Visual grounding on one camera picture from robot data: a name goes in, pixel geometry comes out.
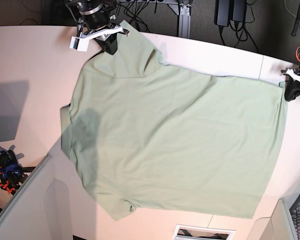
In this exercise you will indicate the grey partition panel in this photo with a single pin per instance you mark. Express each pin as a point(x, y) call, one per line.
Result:
point(279, 226)
point(23, 217)

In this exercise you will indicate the grey partition panel right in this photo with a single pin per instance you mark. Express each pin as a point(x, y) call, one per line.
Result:
point(279, 226)

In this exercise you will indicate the aluminium frame post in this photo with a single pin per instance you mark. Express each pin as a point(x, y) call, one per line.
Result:
point(184, 21)

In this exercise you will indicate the grey partition panel left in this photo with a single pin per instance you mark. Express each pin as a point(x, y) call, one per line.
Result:
point(23, 217)

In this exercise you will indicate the black blue orange clamp tool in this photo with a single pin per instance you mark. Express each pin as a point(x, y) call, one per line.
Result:
point(10, 172)

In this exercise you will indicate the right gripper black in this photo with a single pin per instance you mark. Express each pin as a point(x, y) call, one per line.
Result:
point(96, 19)

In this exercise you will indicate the black power adapter pair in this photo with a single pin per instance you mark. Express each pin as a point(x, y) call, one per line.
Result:
point(226, 10)

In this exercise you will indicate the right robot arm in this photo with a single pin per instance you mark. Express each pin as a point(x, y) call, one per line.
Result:
point(74, 8)

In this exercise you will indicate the light green T-shirt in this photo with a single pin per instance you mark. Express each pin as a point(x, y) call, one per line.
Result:
point(142, 134)

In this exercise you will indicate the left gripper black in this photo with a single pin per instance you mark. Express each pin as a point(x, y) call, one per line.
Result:
point(292, 89)

